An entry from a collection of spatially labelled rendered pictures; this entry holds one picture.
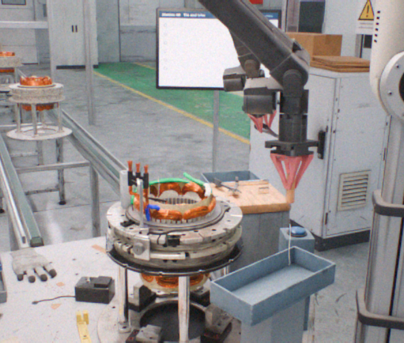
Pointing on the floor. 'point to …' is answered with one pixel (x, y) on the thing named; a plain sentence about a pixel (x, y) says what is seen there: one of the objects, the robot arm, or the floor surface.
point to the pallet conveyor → (9, 189)
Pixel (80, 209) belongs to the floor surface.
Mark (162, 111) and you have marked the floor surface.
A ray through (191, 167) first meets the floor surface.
